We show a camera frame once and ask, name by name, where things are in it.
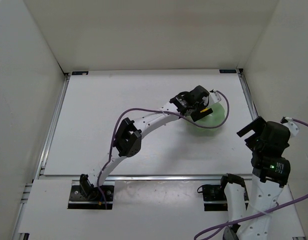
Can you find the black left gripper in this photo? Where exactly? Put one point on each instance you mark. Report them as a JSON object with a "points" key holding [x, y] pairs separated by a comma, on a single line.
{"points": [[197, 110]]}

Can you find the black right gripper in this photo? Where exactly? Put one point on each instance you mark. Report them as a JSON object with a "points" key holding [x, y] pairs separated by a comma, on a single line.
{"points": [[251, 132]]}

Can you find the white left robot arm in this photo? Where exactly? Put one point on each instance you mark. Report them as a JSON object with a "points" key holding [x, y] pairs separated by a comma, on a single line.
{"points": [[128, 134]]}

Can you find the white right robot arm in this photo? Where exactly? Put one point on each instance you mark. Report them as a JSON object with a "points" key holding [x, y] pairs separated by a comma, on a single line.
{"points": [[247, 211]]}

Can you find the green wavy fruit bowl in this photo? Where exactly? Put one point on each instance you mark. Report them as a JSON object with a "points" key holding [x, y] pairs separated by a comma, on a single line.
{"points": [[215, 118]]}

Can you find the blue right corner label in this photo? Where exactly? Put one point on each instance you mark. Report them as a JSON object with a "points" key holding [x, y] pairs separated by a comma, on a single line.
{"points": [[227, 71]]}

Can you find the blue corner label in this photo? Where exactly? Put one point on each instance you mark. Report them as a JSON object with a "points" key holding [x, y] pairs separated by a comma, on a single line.
{"points": [[227, 71], [80, 73]]}

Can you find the blue left corner label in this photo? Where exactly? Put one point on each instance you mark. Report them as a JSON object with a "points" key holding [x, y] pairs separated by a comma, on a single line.
{"points": [[80, 73]]}

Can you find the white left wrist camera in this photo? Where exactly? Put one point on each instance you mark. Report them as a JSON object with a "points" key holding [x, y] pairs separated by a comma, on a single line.
{"points": [[212, 98]]}

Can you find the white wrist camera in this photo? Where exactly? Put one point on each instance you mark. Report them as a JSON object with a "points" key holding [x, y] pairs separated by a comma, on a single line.
{"points": [[290, 124], [212, 98]]}

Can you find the aluminium right frame rail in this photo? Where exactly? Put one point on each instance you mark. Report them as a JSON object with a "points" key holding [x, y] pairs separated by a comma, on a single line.
{"points": [[247, 93]]}

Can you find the aluminium frame rail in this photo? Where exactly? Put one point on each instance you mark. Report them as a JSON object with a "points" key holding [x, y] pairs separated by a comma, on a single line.
{"points": [[247, 93], [196, 177], [52, 127]]}

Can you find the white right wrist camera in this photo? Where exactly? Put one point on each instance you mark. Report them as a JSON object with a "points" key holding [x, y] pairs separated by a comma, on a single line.
{"points": [[290, 124]]}

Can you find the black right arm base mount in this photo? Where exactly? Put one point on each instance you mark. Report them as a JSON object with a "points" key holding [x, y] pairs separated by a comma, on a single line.
{"points": [[213, 197]]}

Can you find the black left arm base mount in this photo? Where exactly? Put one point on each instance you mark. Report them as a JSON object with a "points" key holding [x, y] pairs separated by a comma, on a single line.
{"points": [[95, 201]]}

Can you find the aluminium front frame rail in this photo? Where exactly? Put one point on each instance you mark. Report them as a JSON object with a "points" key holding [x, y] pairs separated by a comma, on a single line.
{"points": [[196, 177]]}

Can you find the aluminium left frame rail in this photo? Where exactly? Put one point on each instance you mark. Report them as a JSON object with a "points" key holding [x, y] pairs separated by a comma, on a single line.
{"points": [[52, 127]]}

